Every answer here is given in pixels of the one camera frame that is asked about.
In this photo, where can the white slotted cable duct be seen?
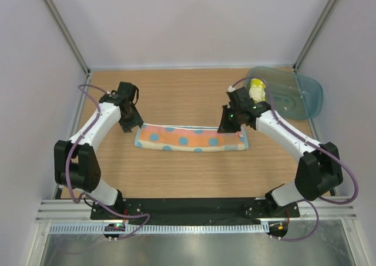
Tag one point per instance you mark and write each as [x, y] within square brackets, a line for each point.
[117, 228]

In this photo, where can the blue orange dotted towel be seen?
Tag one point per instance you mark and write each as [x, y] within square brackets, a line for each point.
[189, 139]

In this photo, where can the clear blue plastic tray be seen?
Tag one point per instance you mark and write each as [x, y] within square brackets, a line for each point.
[294, 96]

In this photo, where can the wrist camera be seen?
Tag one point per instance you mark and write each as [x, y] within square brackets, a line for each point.
[129, 90]
[239, 98]

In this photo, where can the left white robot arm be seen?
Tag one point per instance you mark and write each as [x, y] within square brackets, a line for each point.
[75, 161]

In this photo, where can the yellow green patterned towel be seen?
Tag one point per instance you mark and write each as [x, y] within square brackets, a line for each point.
[257, 90]

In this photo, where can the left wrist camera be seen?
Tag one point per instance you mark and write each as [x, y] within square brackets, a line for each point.
[129, 90]

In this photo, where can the left aluminium frame post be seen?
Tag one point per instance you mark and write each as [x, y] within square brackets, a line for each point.
[60, 23]

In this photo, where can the front aluminium rail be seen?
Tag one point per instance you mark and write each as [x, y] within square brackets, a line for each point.
[66, 211]

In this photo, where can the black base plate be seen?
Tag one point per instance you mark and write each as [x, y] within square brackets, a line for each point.
[181, 208]

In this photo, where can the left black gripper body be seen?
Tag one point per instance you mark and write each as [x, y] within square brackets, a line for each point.
[131, 120]

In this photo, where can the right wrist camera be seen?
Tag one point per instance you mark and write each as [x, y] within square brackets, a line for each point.
[239, 98]

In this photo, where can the aluminium frame post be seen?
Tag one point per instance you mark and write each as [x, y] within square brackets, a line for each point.
[325, 14]
[60, 23]

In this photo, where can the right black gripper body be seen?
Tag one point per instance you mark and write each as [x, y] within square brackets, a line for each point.
[238, 118]

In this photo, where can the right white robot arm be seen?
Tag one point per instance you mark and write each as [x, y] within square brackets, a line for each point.
[318, 170]

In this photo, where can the right aluminium frame post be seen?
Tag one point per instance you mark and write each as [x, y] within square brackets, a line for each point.
[325, 14]

